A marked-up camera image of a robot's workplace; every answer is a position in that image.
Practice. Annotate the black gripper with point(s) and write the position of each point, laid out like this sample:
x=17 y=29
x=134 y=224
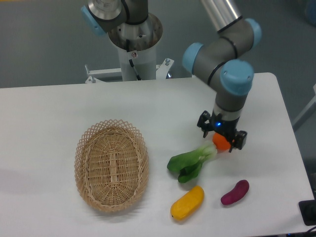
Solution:
x=226 y=128

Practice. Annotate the green bok choy vegetable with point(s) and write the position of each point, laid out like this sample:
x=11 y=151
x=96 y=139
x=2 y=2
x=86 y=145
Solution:
x=188 y=165

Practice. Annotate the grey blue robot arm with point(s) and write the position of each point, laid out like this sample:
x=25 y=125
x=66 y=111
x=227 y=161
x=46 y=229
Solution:
x=217 y=65

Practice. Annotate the orange tangerine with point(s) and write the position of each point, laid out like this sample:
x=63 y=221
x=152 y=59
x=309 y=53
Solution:
x=220 y=142

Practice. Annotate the purple sweet potato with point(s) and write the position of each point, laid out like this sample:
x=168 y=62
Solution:
x=237 y=193

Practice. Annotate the yellow mango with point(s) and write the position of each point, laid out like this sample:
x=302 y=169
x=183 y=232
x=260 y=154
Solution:
x=187 y=204

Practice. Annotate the white table leg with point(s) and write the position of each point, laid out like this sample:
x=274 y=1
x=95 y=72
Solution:
x=306 y=112

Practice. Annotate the oval wicker basket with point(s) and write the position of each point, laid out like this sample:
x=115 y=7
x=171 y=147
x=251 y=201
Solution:
x=111 y=166

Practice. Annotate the black device at table edge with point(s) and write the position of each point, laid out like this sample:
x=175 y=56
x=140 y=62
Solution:
x=308 y=212

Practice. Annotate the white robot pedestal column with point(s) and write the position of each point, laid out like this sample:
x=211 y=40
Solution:
x=136 y=46

